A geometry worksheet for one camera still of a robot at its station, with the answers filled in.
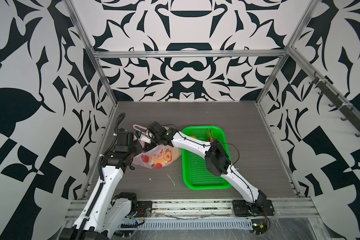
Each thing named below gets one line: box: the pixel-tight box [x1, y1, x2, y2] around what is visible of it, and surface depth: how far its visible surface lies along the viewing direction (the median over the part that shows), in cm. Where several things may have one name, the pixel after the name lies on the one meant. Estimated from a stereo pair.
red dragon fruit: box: [207, 127, 216, 143], surface depth 93 cm
